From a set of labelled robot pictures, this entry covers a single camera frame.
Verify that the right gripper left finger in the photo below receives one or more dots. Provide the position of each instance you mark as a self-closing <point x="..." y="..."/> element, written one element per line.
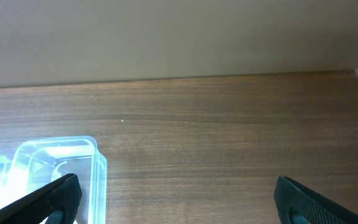
<point x="56" y="202"/>

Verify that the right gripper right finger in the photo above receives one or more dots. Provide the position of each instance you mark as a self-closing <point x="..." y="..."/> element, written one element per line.
<point x="296" y="203"/>

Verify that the right clear plastic container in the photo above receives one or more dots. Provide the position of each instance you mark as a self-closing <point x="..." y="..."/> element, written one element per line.
<point x="39" y="162"/>

